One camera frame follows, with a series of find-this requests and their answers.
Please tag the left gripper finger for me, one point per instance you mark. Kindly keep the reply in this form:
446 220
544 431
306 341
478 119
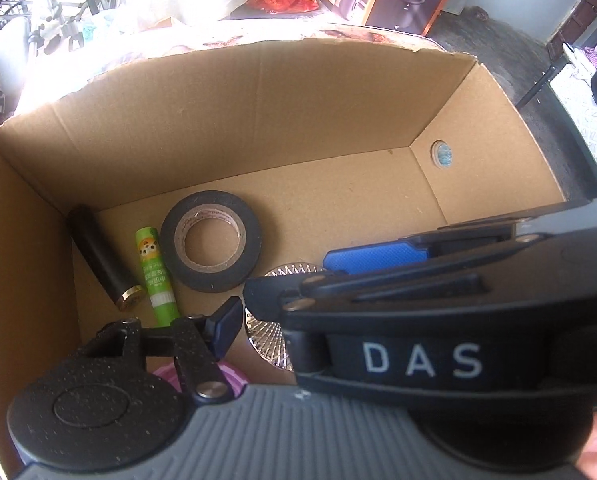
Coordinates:
196 344

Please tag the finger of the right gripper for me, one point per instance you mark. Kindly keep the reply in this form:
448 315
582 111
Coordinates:
448 286
457 247

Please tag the gold lid black jar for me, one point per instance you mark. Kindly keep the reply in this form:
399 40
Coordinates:
266 337

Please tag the green glue stick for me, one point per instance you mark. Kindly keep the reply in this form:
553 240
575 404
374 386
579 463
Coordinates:
157 278

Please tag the pink plastic lid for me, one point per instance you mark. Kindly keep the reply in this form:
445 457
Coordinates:
235 378

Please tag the black electrical tape roll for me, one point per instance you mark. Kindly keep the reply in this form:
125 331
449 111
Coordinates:
211 241

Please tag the black cylinder tube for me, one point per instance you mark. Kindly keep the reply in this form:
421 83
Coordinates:
117 280

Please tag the open cardboard box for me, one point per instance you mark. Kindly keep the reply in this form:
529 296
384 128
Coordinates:
332 142

